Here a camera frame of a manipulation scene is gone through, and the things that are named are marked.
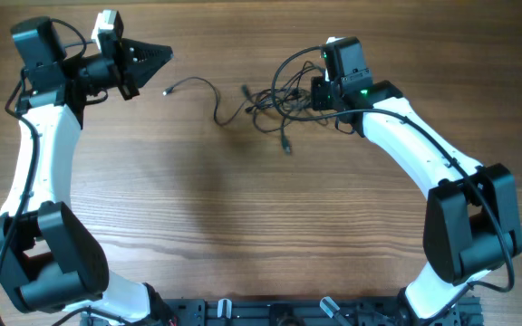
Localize black right camera cable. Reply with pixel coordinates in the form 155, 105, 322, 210
270, 44, 516, 318

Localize black cable bundle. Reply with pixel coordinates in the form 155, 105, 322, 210
161, 61, 330, 156

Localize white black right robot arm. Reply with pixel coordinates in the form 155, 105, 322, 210
311, 37, 522, 325

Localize black camera cable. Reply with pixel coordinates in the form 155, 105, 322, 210
0, 17, 131, 326
270, 44, 516, 318

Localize black left camera cable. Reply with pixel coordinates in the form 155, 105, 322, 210
0, 17, 131, 326

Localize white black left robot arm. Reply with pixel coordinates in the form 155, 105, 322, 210
0, 9, 178, 325

